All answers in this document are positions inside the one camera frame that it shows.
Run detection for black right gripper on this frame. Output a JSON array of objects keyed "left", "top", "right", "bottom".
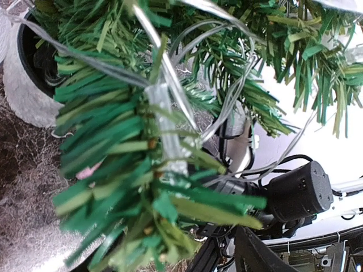
[{"left": 193, "top": 116, "right": 363, "bottom": 272}]

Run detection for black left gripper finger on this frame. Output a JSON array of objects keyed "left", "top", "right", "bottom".
[{"left": 234, "top": 226, "right": 297, "bottom": 272}]

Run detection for white ball string lights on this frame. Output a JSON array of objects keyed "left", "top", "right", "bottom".
[{"left": 0, "top": 0, "right": 363, "bottom": 188}]

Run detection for pink fluffy pompom ornament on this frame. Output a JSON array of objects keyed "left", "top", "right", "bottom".
[{"left": 75, "top": 162, "right": 102, "bottom": 180}]

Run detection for small green christmas tree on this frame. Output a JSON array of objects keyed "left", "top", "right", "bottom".
[{"left": 0, "top": 0, "right": 363, "bottom": 272}]

